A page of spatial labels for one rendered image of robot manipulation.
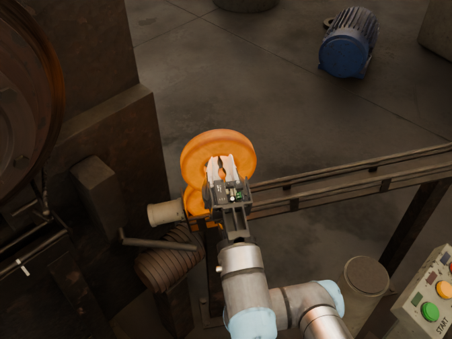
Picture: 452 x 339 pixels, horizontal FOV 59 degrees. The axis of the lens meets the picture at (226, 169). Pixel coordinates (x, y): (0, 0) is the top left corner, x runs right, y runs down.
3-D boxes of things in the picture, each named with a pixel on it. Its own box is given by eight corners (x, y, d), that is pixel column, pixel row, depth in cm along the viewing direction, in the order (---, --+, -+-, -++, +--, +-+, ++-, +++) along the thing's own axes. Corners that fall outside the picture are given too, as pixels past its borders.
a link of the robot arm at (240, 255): (261, 275, 71) (216, 282, 70) (255, 250, 73) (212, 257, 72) (267, 264, 65) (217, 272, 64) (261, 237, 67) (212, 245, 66)
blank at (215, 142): (173, 136, 77) (174, 147, 75) (251, 121, 78) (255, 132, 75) (186, 188, 88) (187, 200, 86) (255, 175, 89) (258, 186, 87)
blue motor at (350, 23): (311, 79, 256) (320, 29, 231) (333, 38, 291) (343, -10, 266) (358, 91, 248) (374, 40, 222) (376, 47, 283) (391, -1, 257)
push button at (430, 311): (416, 311, 92) (422, 310, 90) (424, 299, 94) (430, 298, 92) (430, 325, 91) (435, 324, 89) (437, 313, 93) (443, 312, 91)
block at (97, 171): (89, 223, 113) (63, 166, 95) (112, 208, 117) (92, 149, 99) (110, 247, 108) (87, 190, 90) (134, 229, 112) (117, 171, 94)
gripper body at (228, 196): (247, 172, 71) (262, 236, 65) (243, 192, 78) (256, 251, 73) (205, 177, 70) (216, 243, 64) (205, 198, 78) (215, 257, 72)
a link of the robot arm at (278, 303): (282, 333, 78) (292, 327, 68) (225, 344, 77) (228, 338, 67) (273, 292, 81) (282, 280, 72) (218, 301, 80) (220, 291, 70)
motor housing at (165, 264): (153, 327, 149) (126, 252, 110) (196, 288, 160) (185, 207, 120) (175, 352, 143) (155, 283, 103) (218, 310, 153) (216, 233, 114)
